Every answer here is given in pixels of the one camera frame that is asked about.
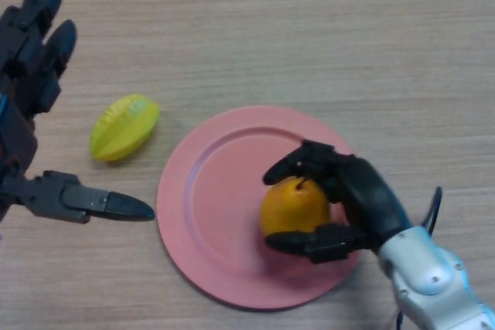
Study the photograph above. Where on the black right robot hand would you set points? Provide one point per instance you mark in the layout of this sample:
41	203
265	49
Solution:
367	191

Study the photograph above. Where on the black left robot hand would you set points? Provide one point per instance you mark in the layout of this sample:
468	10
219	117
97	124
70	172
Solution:
19	75

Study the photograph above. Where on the yellow pear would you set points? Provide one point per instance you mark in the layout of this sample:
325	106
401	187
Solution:
294	210

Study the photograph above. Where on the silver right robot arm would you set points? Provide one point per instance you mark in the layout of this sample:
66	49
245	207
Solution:
425	268

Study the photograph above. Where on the pink round plate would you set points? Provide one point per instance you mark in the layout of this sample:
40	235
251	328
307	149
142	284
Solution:
224	210

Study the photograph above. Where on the yellow-green starfruit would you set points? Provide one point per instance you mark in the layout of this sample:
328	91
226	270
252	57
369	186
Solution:
123	129

